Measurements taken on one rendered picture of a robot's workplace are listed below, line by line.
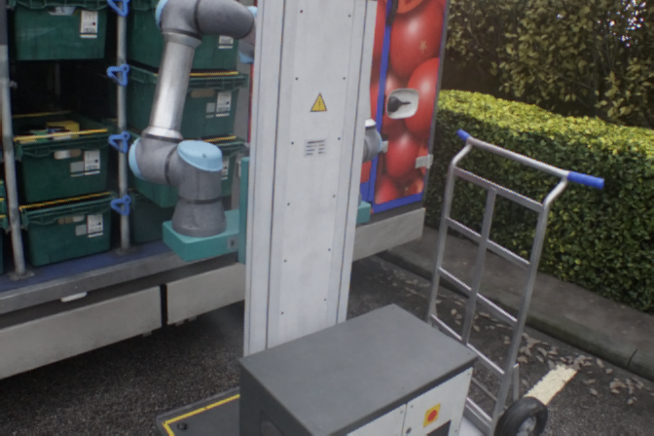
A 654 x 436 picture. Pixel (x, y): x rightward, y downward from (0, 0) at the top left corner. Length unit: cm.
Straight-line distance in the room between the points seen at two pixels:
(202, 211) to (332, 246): 40
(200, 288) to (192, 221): 115
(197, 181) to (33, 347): 119
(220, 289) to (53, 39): 134
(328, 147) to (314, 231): 24
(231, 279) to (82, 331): 74
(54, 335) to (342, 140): 143
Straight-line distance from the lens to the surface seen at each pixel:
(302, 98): 139
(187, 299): 259
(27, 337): 234
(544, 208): 206
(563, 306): 372
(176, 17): 155
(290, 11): 134
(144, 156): 152
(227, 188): 236
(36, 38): 220
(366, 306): 343
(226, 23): 151
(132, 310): 247
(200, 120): 221
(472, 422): 268
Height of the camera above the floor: 168
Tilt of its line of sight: 16 degrees down
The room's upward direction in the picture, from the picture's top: 5 degrees clockwise
